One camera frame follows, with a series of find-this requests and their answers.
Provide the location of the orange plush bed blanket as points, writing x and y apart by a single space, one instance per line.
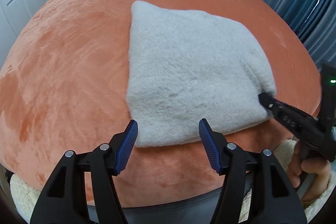
63 84

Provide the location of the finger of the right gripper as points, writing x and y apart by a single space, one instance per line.
298 122

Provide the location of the cream fleece sleeve left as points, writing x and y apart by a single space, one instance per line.
24 197

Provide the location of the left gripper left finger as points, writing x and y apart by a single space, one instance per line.
63 198

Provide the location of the beige knit sweater black hearts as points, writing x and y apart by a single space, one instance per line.
188 65

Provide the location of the grey bed frame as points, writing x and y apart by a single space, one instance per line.
198 209

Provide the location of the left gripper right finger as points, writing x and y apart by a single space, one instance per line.
273 198

